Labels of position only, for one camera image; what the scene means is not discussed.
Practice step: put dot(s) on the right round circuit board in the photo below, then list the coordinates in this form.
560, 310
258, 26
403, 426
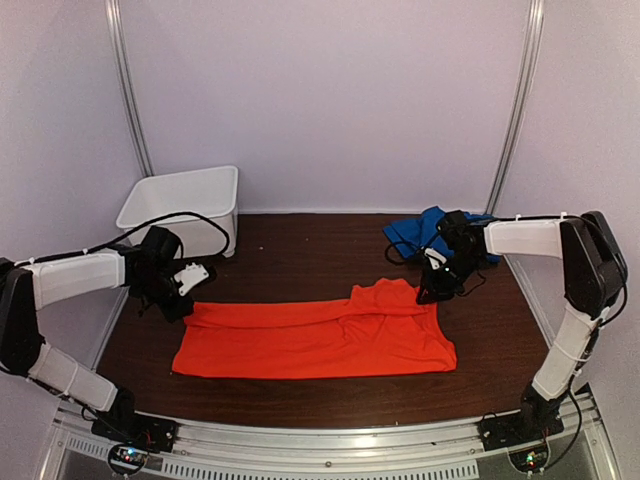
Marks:
529, 460

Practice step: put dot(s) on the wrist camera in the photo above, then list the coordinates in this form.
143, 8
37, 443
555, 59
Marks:
191, 276
435, 258

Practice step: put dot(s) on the aluminium frame post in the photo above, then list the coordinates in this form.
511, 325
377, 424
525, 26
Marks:
529, 59
125, 79

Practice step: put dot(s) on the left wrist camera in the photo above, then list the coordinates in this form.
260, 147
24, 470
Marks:
191, 276

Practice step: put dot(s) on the left round circuit board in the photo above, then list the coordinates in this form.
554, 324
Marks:
126, 460

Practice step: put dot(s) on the orange t-shirt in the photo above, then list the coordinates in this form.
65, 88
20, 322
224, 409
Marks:
379, 330

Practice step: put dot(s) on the aluminium frame post right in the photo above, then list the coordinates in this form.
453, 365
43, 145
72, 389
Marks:
529, 59

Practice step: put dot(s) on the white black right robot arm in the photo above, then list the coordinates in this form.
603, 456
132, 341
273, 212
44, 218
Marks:
594, 275

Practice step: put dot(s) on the aluminium front rail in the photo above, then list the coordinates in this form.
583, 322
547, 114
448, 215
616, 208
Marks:
441, 450

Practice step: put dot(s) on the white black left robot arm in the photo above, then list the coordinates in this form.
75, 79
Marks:
50, 303

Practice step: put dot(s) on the blue pleated skirt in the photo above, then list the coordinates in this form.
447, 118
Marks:
406, 237

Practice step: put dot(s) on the round circuit board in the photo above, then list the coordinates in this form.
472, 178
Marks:
529, 460
126, 460

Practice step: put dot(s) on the white plastic laundry bin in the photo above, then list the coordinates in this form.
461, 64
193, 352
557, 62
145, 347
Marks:
199, 206

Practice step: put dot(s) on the aluminium frame post left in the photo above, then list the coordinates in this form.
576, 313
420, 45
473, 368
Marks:
125, 79

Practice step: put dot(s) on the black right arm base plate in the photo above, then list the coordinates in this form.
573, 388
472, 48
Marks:
532, 422

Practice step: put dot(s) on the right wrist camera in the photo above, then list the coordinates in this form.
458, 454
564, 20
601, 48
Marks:
435, 258

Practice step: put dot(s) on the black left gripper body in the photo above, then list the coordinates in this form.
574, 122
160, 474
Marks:
156, 290

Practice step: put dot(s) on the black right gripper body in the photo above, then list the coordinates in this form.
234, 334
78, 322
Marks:
451, 281

